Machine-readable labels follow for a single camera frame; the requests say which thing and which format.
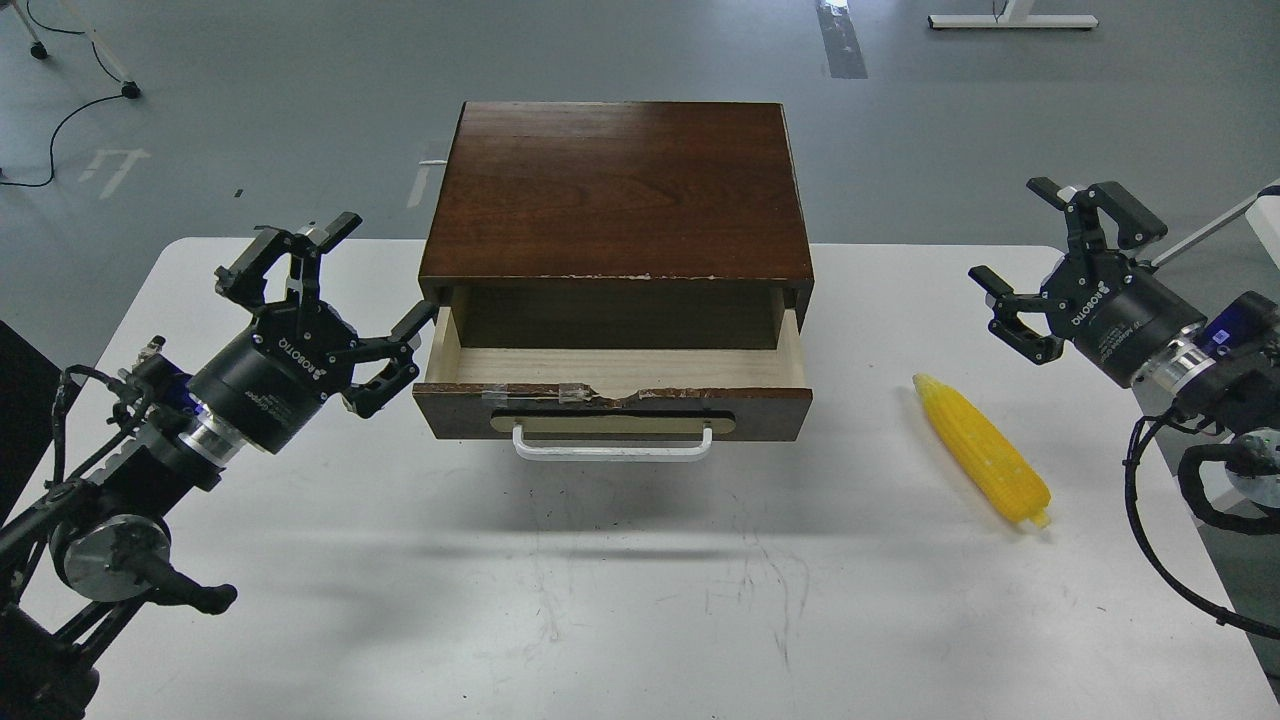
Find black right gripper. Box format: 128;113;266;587
968;177;1207;388

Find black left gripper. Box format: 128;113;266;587
188;211;439;454

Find yellow toy corn cob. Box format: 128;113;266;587
911;373;1052;529

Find wooden drawer with white handle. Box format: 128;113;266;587
412;282;814;445

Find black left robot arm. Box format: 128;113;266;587
3;211;439;719

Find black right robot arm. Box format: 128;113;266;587
969;177;1277;639

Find dark wooden drawer cabinet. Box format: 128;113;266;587
417;101;815;322

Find white table leg base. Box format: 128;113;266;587
927;1;1100;31

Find white wheeled stand legs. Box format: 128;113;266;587
4;0;141;99

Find white frame with caster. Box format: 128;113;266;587
1149;178;1279;269

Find black floor cable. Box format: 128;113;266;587
0;0;133;190

